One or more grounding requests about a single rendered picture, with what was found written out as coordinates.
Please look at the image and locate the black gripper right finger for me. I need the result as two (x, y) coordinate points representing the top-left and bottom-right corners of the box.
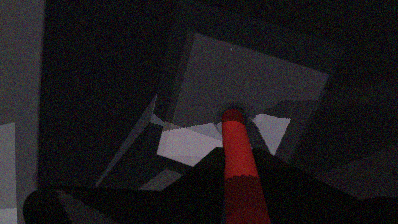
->
(252, 148), (398, 224)

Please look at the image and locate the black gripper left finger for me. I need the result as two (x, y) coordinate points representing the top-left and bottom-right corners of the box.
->
(23, 147), (225, 224)

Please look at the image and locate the dark grey open box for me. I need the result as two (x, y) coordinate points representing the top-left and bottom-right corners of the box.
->
(15, 0), (398, 224)

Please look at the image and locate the red peg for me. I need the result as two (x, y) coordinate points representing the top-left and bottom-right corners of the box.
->
(221, 109), (271, 224)

